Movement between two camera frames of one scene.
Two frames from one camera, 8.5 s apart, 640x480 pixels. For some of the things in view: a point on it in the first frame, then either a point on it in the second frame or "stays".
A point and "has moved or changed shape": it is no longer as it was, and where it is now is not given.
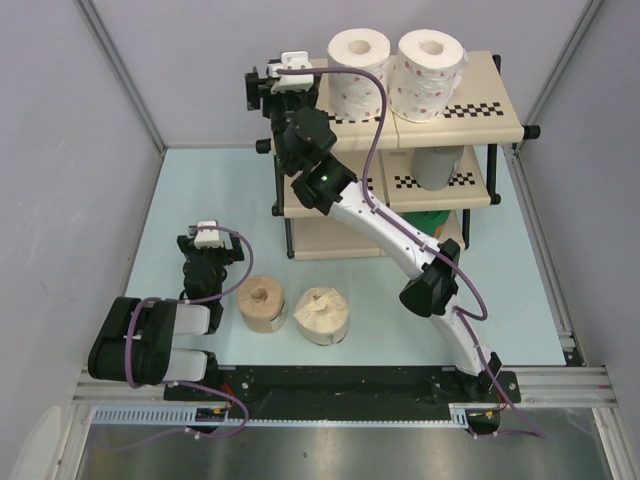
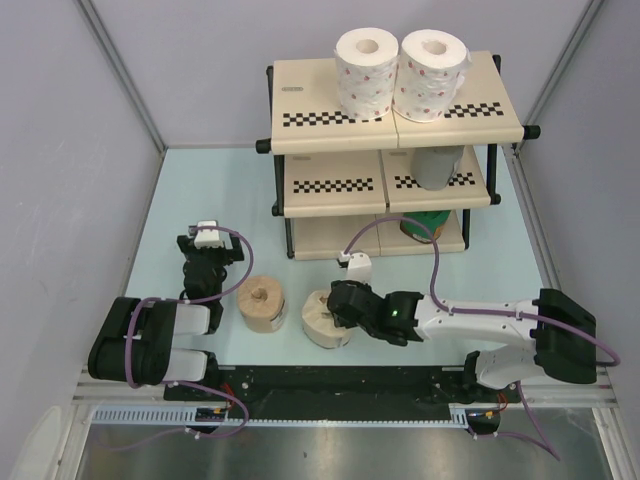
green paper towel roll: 429,221 stays
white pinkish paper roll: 428,69 stays
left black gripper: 186,246 stays
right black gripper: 256,92 → 361,285
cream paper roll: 322,316 stays
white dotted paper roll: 355,96 has moved or changed shape
